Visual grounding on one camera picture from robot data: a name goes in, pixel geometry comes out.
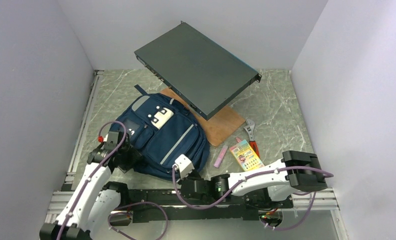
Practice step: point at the brown wooden base board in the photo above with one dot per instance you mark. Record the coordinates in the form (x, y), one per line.
(219, 127)

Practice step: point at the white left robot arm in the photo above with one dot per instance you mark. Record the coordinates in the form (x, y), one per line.
(95, 197)

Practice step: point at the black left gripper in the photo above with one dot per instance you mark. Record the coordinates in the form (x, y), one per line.
(134, 155)

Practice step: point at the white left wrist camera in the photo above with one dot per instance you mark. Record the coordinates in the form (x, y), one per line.
(112, 141)

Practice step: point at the yellow crayon box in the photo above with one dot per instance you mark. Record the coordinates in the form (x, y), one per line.
(246, 156)

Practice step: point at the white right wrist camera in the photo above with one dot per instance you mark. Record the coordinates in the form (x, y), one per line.
(183, 166)

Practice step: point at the pink highlighter pen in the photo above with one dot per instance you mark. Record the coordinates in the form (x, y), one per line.
(220, 156)

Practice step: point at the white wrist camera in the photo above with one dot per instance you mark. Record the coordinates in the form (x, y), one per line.
(183, 166)
(112, 141)

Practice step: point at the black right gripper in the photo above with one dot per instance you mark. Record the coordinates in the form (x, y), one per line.
(194, 173)

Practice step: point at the red handled adjustable wrench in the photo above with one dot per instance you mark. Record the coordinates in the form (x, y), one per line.
(249, 128)

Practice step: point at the navy blue student backpack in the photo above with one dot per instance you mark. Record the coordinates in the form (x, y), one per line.
(161, 129)

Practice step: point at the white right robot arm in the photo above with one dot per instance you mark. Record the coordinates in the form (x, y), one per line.
(295, 171)

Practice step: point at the dark grey rack unit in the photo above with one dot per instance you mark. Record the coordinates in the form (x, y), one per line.
(201, 72)

